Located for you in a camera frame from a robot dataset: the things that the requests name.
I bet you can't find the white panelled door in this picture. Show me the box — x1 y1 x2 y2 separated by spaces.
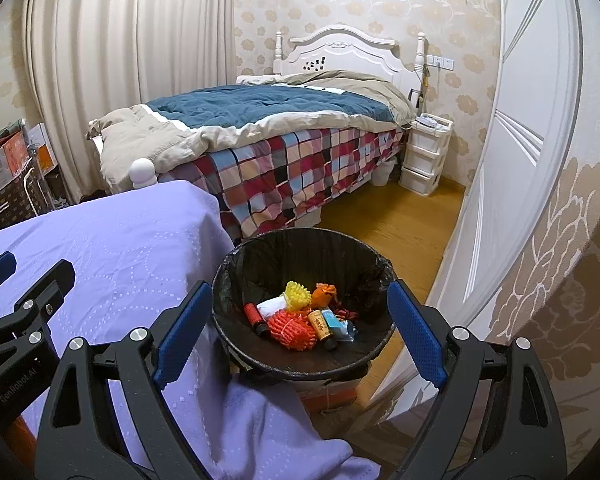
365 0 588 411

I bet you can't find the white plastic drawer unit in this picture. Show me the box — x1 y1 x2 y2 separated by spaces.
399 115 453 196

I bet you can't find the black bag-lined bin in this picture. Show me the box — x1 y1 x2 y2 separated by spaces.
211 227 398 381

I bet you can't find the white and orange box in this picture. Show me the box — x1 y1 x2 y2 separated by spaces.
25 122 58 176

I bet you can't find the cream curtain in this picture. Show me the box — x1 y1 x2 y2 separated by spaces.
22 0 241 201

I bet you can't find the teal and white packet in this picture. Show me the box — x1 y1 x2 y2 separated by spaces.
322 310 351 342

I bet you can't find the purple tablecloth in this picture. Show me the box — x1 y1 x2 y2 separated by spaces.
0 180 381 480

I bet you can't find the yellow foam net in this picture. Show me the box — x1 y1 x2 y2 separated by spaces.
284 281 313 311

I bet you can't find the white paper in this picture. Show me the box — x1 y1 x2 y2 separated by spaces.
256 296 293 320

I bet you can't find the amber bottle black cap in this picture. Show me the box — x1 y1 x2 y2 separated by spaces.
307 309 337 351

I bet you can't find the teal and beige quilt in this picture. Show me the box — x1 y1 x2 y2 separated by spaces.
86 71 418 196

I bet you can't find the brown patterned bag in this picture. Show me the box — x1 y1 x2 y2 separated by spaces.
0 172 51 236

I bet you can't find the plaid bed sheet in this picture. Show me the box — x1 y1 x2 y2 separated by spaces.
195 125 406 238

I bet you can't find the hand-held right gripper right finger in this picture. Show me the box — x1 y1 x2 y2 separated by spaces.
386 281 567 480

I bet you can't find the bed with plaid cover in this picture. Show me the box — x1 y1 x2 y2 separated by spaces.
87 25 428 241

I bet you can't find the red-orange plastic bag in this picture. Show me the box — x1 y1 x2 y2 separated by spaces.
311 283 338 308

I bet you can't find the red bottle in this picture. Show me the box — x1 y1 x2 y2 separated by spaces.
244 302 271 337

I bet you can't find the small white bucket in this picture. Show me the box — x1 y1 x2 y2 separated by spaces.
371 162 397 187

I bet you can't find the cardboard box orange tape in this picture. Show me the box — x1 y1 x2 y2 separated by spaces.
292 377 365 416

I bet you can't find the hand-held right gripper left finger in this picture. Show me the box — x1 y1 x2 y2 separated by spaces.
34 280 213 480

